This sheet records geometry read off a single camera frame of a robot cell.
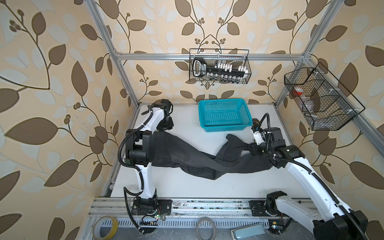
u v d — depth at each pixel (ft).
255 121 3.53
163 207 2.43
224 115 3.78
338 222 1.21
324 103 2.41
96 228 2.19
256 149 2.29
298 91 2.66
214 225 2.31
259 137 2.29
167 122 2.73
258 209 2.41
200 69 2.82
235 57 2.99
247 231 2.19
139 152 1.78
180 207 2.48
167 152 2.89
